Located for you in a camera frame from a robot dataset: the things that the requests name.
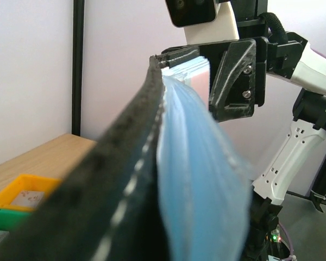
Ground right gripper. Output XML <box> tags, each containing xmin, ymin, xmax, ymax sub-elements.
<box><xmin>199</xmin><ymin>35</ymin><xmax>308</xmax><ymax>120</ymax></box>

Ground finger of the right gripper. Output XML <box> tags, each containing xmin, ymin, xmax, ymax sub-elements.
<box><xmin>160</xmin><ymin>45</ymin><xmax>200</xmax><ymax>68</ymax></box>

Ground black leather card holder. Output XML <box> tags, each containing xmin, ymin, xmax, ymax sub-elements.
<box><xmin>0</xmin><ymin>55</ymin><xmax>252</xmax><ymax>260</ymax></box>

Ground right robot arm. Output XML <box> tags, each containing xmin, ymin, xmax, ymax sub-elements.
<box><xmin>162</xmin><ymin>1</ymin><xmax>326</xmax><ymax>260</ymax></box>

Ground white patterned card stack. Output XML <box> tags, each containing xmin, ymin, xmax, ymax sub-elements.
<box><xmin>10</xmin><ymin>190</ymin><xmax>46</xmax><ymax>208</ymax></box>

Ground right yellow bin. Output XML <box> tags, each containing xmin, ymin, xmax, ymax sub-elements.
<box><xmin>0</xmin><ymin>174</ymin><xmax>62</xmax><ymax>212</ymax></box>

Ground green bin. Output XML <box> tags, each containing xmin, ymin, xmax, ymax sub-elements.
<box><xmin>0</xmin><ymin>209</ymin><xmax>31</xmax><ymax>231</ymax></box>

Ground right frame post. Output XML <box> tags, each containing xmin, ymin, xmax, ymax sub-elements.
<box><xmin>71</xmin><ymin>0</ymin><xmax>85</xmax><ymax>136</ymax></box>

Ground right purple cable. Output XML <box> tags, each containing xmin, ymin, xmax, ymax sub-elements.
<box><xmin>277</xmin><ymin>220</ymin><xmax>298</xmax><ymax>261</ymax></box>

